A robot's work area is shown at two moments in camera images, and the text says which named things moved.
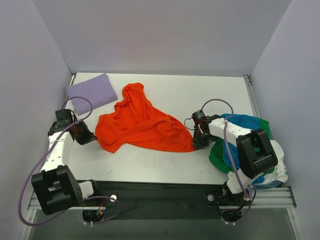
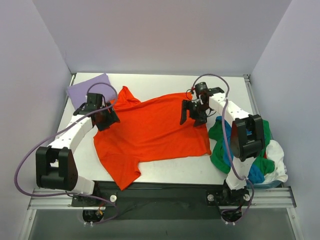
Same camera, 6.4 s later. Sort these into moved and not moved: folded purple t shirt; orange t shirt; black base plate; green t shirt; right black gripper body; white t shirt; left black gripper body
Moved: right black gripper body; left black gripper body; orange t shirt
Not moved: folded purple t shirt; black base plate; green t shirt; white t shirt
